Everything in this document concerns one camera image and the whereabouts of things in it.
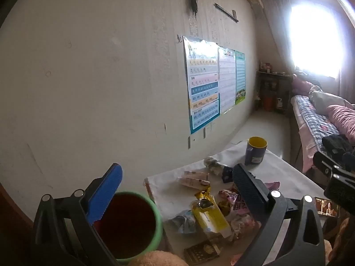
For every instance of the small black box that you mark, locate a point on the small black box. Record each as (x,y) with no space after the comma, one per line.
(227,174)

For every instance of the black cloth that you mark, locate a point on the black cloth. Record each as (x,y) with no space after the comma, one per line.
(335,142)

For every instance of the small pink wrapper piece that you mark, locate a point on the small pink wrapper piece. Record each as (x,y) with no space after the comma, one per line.
(273,185)

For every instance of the red bin with green rim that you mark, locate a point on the red bin with green rim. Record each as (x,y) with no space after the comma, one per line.
(130,221)

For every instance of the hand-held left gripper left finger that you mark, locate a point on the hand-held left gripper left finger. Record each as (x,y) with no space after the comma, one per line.
(106,194)

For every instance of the pink quilt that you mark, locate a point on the pink quilt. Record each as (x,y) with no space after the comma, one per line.
(344,119)

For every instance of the green bordered wall poster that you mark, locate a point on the green bordered wall poster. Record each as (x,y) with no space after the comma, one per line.
(240,77)

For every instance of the blue mug yellow inside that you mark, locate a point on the blue mug yellow inside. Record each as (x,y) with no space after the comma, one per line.
(253,152)

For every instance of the white pink wrapper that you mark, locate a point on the white pink wrapper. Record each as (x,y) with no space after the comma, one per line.
(244,224)

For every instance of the small white container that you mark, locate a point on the small white container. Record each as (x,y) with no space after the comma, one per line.
(279,102)

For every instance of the blue alphabet wall poster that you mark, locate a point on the blue alphabet wall poster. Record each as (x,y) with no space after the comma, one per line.
(202,88)

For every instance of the pink printed wrapper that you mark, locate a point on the pink printed wrapper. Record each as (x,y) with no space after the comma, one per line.
(233,199)

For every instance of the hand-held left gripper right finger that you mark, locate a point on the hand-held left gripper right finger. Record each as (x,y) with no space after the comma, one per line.
(246,188)

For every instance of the dark box with gold print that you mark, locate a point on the dark box with gold print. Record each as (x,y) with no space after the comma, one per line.
(201,252)

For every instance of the gold foil wrapper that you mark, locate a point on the gold foil wrapper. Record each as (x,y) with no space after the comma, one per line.
(203,192)

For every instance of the smartphone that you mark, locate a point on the smartphone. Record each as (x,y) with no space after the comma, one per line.
(327,207)

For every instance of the pale window curtain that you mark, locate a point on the pale window curtain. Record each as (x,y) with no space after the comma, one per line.
(345,88)
(274,27)

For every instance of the brown wooden furniture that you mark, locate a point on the brown wooden furniture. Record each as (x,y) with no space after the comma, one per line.
(11,227)

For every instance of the bright window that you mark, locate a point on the bright window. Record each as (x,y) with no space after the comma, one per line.
(316,38)

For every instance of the orange container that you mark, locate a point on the orange container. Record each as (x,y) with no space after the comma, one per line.
(268,104)

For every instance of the white chart wall poster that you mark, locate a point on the white chart wall poster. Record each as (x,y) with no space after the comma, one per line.
(227,80)

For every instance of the silver foil wrapper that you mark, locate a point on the silver foil wrapper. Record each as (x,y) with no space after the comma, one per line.
(213,166)

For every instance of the small wall hook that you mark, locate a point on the small wall hook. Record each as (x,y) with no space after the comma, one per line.
(179,39)

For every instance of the bed with checked sheet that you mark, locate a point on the bed with checked sheet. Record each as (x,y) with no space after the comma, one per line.
(310,122)

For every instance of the wall socket plate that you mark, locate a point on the wall socket plate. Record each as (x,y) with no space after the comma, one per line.
(189,143)
(206,131)

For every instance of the white blanket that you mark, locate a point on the white blanket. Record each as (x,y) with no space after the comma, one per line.
(324,97)

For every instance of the pink snack packet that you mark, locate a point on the pink snack packet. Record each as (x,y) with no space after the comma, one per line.
(194,180)

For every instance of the purple pillow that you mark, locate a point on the purple pillow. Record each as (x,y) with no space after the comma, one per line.
(301,84)

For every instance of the yellow snack wrapper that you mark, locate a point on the yellow snack wrapper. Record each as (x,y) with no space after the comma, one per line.
(210,216)

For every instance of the dark wooden shelf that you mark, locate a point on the dark wooden shelf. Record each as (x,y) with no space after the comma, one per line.
(277,88)

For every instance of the pale plastic wrapper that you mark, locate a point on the pale plastic wrapper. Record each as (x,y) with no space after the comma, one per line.
(183,221)

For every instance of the black wall bracket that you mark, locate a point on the black wall bracket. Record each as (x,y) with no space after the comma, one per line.
(226,12)

